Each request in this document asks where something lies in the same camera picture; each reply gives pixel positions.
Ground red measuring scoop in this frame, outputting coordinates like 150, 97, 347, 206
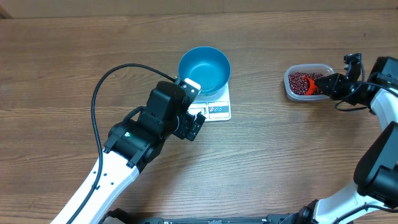
303, 76, 318, 95

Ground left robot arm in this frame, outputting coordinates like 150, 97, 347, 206
53, 78, 205, 223

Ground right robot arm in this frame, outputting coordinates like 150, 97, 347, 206
283, 53, 397, 223

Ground white kitchen scale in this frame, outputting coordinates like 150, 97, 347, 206
188, 83, 231, 122

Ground blue bowl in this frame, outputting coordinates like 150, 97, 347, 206
178, 46, 232, 96

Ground clear plastic container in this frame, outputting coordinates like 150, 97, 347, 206
284, 63, 334, 102

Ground red beans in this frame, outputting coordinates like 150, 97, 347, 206
288, 72, 324, 96

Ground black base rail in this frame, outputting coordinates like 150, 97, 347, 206
99, 208, 298, 224

